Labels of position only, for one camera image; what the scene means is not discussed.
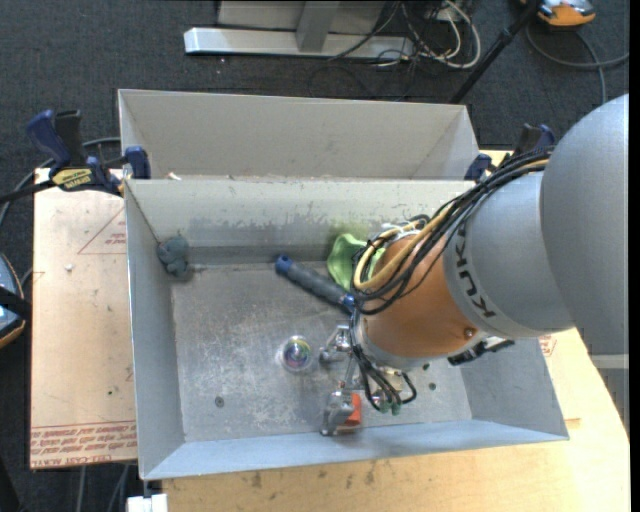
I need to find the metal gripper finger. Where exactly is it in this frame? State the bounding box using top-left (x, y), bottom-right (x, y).
top-left (319, 389), bottom-right (357, 438)
top-left (318, 324), bottom-right (354, 365)

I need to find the orange-red small block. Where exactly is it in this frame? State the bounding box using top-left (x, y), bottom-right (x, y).
top-left (341, 392), bottom-right (363, 430)

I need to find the clear glass ball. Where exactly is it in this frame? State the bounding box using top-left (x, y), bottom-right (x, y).
top-left (278, 335), bottom-right (315, 374)

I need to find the green cloth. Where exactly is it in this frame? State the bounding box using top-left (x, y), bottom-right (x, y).
top-left (326, 233), bottom-right (387, 292)

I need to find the grey metal bin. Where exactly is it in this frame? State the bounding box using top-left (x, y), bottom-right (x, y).
top-left (117, 88), bottom-right (571, 482)

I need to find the grey toy elephant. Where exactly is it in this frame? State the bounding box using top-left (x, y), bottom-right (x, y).
top-left (156, 234), bottom-right (192, 277)

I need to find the blue and grey tool handle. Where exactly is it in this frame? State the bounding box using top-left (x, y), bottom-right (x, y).
top-left (274, 254), bottom-right (357, 315)

